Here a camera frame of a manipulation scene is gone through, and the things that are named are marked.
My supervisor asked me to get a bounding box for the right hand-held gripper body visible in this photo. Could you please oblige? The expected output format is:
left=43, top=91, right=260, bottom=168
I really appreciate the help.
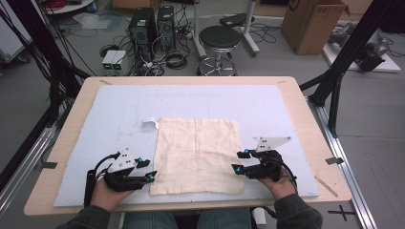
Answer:
left=245, top=136, right=292, bottom=182

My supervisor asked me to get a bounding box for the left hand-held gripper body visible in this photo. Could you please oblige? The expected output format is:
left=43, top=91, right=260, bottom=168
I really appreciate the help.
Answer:
left=103, top=148, right=143, bottom=193

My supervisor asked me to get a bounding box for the cream cloth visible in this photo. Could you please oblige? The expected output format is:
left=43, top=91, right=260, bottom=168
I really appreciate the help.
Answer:
left=141, top=116, right=245, bottom=197

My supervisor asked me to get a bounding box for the person's right hand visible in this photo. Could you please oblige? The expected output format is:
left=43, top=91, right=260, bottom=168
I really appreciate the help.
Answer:
left=258, top=173, right=297, bottom=201

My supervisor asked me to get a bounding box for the person's left hand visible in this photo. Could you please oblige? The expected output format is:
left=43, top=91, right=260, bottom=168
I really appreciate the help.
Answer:
left=91, top=178, right=135, bottom=212

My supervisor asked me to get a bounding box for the person's left leg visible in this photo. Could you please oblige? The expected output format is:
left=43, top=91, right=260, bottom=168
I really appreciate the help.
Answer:
left=122, top=210, right=180, bottom=229

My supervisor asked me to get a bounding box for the person's leg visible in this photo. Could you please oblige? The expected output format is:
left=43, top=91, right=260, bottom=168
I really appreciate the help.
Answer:
left=196, top=208, right=252, bottom=229
left=122, top=210, right=180, bottom=229

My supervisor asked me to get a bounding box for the person's right leg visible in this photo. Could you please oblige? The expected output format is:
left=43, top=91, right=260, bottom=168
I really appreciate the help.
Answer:
left=196, top=208, right=252, bottom=229

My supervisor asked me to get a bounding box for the white foam board mat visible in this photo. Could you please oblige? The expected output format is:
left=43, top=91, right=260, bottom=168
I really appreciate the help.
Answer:
left=53, top=84, right=320, bottom=208

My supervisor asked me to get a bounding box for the thin wooden stick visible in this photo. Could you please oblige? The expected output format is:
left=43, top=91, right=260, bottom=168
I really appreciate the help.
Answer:
left=314, top=176, right=339, bottom=198

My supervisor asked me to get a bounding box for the black tape cross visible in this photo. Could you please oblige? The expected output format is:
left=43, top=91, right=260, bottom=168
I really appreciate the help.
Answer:
left=328, top=204, right=356, bottom=222

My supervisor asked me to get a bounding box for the white power supply box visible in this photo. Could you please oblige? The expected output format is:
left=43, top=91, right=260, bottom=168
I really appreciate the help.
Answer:
left=111, top=50, right=128, bottom=73
left=101, top=50, right=117, bottom=73

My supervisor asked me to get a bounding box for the black round stool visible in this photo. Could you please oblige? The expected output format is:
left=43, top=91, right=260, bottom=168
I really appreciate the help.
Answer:
left=197, top=25, right=242, bottom=76

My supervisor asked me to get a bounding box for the white metal stand leg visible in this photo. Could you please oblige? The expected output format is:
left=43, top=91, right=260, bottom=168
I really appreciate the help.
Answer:
left=243, top=0, right=261, bottom=57
left=192, top=0, right=208, bottom=60

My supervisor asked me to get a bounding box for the large black computer tower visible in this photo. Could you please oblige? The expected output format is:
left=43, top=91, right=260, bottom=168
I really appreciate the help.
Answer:
left=128, top=7, right=159, bottom=62

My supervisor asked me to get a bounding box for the flat black case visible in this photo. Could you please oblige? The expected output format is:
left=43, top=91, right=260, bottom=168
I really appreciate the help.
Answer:
left=219, top=12, right=256, bottom=29

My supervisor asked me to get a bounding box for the slim black computer tower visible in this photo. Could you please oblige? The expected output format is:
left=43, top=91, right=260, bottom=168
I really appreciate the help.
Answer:
left=157, top=5, right=177, bottom=52

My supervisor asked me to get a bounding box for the brown cardboard box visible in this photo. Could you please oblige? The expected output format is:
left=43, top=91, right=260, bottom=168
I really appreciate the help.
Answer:
left=280, top=0, right=351, bottom=56

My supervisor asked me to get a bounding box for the clear plastic sheet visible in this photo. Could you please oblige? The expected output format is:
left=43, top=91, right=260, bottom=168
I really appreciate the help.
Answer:
left=73, top=12, right=124, bottom=31

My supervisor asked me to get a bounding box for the grey and black robot device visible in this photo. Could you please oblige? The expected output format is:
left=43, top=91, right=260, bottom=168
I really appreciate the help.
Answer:
left=328, top=22, right=392, bottom=73

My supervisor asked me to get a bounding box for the white floor board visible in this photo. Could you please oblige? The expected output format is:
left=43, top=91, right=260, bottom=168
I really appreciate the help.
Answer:
left=322, top=41, right=402, bottom=74

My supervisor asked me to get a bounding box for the round white table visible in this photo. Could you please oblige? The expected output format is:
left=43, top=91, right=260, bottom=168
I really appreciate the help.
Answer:
left=44, top=0, right=96, bottom=15

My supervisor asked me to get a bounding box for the white panel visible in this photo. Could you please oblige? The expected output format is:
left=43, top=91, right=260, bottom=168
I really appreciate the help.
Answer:
left=0, top=0, right=33, bottom=63

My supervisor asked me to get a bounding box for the right hand-held gripper cable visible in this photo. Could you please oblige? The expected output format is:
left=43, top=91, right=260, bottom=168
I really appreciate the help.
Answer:
left=280, top=160, right=299, bottom=196

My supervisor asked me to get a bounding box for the hand-held gripper cable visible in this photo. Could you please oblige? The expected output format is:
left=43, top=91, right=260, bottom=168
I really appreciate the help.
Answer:
left=83, top=152, right=121, bottom=208
left=280, top=160, right=299, bottom=196

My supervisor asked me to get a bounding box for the left hand-held gripper cable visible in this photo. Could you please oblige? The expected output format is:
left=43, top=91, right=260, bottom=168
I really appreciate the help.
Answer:
left=83, top=152, right=121, bottom=208

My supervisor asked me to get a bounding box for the aluminium rail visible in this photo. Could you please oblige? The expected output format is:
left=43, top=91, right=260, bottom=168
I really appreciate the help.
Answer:
left=0, top=127, right=57, bottom=215
left=307, top=96, right=378, bottom=229

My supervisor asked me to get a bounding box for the coiled black cable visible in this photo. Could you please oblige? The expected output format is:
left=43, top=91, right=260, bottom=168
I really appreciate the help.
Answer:
left=164, top=49, right=189, bottom=71

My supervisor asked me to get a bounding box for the black frame with cables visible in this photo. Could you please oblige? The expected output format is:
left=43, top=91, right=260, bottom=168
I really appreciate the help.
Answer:
left=0, top=0, right=94, bottom=192

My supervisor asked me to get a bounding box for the black metal frame strut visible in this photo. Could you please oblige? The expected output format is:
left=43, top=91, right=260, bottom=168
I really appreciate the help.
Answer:
left=299, top=0, right=405, bottom=138

